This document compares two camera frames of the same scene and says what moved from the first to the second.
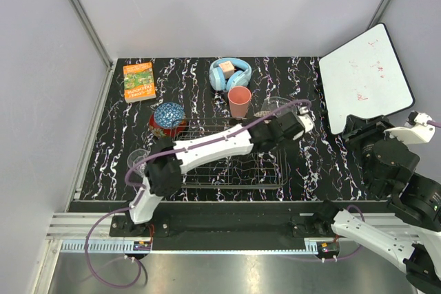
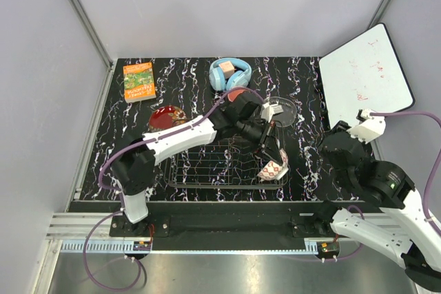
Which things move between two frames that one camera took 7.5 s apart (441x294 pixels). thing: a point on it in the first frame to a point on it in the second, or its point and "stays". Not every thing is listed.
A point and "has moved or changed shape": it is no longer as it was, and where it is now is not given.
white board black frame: [364, 78] stays
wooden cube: [227, 68] stays
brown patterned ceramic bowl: [262, 113] has moved or changed shape
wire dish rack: [265, 167] stays
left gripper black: [281, 145] to [267, 143]
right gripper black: [356, 128] to [341, 124]
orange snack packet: [139, 83] stays
